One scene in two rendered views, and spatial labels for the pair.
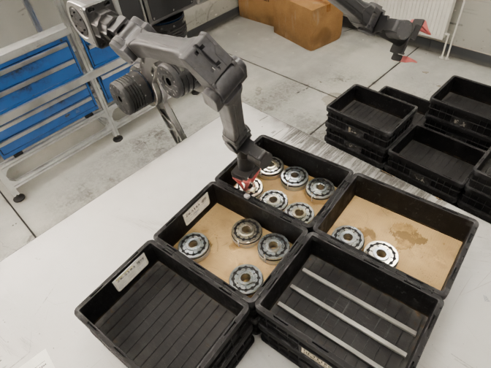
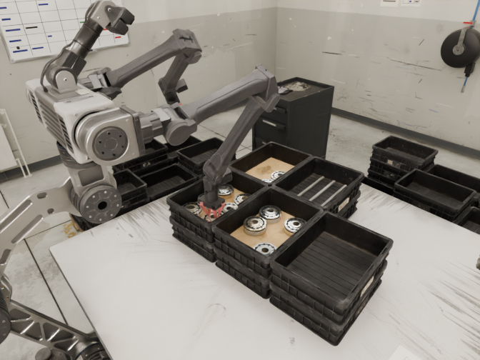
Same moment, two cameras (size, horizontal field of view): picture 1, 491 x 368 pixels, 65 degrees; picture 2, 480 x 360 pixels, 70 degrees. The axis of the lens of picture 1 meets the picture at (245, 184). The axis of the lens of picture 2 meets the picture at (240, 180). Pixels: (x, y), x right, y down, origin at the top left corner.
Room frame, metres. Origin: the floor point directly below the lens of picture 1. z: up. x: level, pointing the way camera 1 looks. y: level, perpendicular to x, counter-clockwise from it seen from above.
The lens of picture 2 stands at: (0.85, 1.21, 1.82)
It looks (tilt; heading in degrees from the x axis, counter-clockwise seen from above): 32 degrees down; 269
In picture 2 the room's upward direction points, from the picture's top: 1 degrees counter-clockwise
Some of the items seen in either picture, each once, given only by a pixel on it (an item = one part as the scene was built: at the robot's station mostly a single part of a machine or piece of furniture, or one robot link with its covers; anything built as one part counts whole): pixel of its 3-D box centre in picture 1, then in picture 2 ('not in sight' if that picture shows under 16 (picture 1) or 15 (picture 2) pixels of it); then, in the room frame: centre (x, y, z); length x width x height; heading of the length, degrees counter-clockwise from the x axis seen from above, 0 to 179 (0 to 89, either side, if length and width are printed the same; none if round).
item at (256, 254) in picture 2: (229, 235); (268, 219); (0.72, 0.07, 0.92); 0.40 x 0.30 x 0.02; 47
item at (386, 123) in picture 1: (365, 138); (116, 213); (1.70, -0.74, 0.37); 0.40 x 0.30 x 0.45; 40
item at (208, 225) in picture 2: (283, 177); (218, 193); (0.94, -0.13, 0.92); 0.40 x 0.30 x 0.02; 47
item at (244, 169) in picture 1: (245, 162); (211, 195); (0.96, -0.01, 0.99); 0.10 x 0.07 x 0.07; 142
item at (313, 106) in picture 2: not in sight; (290, 133); (0.33, -1.83, 0.45); 0.60 x 0.45 x 0.90; 40
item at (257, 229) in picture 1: (246, 230); (254, 223); (0.78, 0.02, 0.86); 0.10 x 0.10 x 0.01
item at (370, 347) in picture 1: (345, 312); (317, 189); (0.45, -0.22, 0.87); 0.40 x 0.30 x 0.11; 47
